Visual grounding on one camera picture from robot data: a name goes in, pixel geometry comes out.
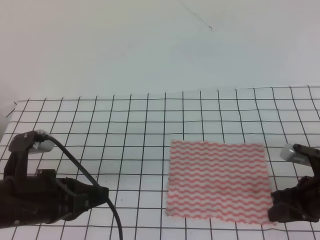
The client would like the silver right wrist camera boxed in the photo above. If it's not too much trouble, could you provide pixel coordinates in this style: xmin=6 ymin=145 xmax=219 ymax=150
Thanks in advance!
xmin=279 ymin=143 xmax=320 ymax=177

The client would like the black left camera cable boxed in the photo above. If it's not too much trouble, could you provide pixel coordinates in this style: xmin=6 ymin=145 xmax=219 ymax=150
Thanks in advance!
xmin=39 ymin=133 xmax=124 ymax=240

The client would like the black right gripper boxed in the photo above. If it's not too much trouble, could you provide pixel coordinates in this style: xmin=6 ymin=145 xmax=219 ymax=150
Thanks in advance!
xmin=267 ymin=176 xmax=320 ymax=223

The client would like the pink wavy striped towel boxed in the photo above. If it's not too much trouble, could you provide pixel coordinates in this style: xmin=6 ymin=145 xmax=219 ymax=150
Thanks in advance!
xmin=165 ymin=140 xmax=273 ymax=225

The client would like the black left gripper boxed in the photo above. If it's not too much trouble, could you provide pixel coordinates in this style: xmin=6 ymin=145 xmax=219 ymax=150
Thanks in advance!
xmin=0 ymin=168 xmax=110 ymax=227

